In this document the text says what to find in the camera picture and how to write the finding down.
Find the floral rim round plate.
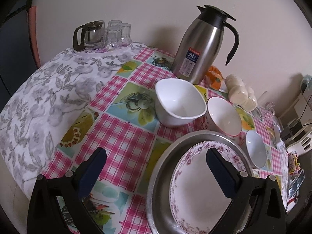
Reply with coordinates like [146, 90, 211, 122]
[169, 141, 246, 233]

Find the glass teapot black handle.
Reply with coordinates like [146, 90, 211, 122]
[73, 20, 105, 52]

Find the checkered picture tablecloth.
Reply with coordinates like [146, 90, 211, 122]
[42, 47, 297, 234]

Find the small glass cup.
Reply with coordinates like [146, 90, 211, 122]
[107, 20, 122, 27]
[121, 23, 132, 44]
[105, 27, 122, 49]

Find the grey floral table cover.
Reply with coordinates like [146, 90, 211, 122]
[1, 42, 153, 197]

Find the bag of steamed buns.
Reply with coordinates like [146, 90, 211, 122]
[225, 74, 258, 112]

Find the stainless steel thermos jug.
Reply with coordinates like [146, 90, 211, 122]
[171, 5, 239, 85]

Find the glass mug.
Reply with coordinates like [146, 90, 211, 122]
[251, 91, 275, 121]

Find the stainless steel round plate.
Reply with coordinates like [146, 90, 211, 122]
[146, 130, 253, 233]

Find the white square bowl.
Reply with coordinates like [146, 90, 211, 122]
[155, 78, 207, 128]

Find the black power adapter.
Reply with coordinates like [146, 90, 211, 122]
[280, 126, 293, 141]

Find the smartphone on stand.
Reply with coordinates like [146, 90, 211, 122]
[288, 169, 305, 198]

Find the orange snack packet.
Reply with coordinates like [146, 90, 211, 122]
[206, 66, 223, 90]

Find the light blue bowl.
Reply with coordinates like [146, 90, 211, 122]
[243, 130, 267, 168]

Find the strawberry pattern bowl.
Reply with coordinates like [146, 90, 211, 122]
[200, 97, 242, 138]

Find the colourful snack packet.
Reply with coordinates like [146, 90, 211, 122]
[288, 151, 301, 175]

